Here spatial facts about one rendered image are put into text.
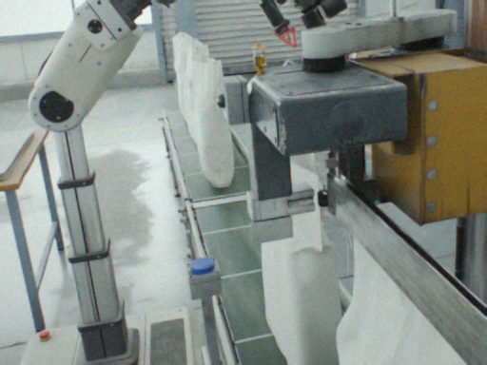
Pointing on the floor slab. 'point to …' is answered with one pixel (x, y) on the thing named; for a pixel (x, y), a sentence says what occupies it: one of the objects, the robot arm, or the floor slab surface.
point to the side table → (22, 220)
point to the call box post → (210, 329)
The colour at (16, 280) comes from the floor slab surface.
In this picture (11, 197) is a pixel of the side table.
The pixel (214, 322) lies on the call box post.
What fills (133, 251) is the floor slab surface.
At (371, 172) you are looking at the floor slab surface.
